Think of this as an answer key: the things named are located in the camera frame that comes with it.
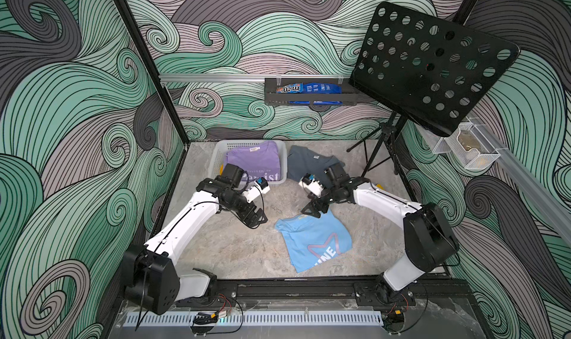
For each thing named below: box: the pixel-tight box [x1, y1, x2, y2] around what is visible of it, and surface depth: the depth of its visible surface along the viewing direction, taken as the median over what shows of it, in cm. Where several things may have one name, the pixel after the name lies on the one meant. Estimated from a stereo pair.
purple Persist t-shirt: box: [225, 140, 281, 183], surface depth 106 cm
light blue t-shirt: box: [274, 208, 354, 273], surface depth 85 cm
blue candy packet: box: [275, 82, 343, 94], surface depth 94 cm
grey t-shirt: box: [286, 144, 346, 190], surface depth 111 cm
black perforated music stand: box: [346, 0, 521, 190], surface depth 67 cm
